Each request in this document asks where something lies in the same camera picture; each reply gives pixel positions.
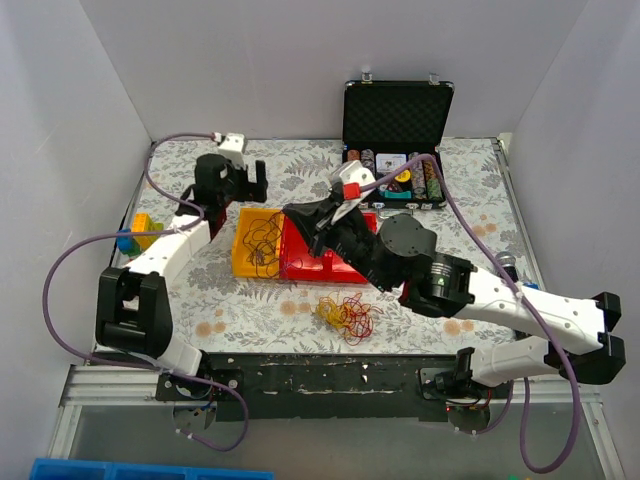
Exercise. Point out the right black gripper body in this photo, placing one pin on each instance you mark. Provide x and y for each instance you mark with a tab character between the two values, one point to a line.
331	232

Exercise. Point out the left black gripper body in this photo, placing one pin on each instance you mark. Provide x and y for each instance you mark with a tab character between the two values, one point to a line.
247	179

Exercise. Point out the yellow plastic bin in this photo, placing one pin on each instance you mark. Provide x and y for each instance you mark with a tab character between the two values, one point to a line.
254	251

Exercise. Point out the red double plastic bin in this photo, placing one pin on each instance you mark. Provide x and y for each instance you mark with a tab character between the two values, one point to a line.
297	264

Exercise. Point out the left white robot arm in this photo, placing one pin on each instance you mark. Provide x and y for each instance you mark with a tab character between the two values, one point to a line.
133	308

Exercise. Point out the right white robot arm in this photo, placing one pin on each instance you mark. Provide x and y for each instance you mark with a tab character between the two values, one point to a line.
568	336

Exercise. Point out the yellow dealer button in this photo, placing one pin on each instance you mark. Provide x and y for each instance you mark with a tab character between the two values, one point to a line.
403	177

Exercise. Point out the yellow green toy bricks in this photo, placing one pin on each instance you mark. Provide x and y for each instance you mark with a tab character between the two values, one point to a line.
143	225

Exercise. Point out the blue toy brick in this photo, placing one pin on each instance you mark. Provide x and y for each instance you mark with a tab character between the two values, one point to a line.
127	245

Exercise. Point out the black poker chip case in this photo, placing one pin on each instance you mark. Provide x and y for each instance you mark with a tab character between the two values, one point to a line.
386	123

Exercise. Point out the black microphone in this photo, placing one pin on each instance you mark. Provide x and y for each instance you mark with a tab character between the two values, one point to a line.
507	263

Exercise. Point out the blue tray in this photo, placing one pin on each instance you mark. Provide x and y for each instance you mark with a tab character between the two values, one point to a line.
46	468

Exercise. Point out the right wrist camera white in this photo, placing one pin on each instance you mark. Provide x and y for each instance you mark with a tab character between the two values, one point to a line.
349	181

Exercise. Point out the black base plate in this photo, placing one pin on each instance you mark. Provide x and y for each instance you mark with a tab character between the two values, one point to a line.
323	386

